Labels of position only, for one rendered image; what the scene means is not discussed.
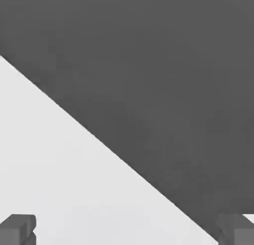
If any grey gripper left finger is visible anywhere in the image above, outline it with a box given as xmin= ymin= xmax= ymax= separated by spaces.
xmin=0 ymin=214 xmax=37 ymax=245

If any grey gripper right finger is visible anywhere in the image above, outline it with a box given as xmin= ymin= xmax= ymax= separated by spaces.
xmin=217 ymin=213 xmax=254 ymax=245

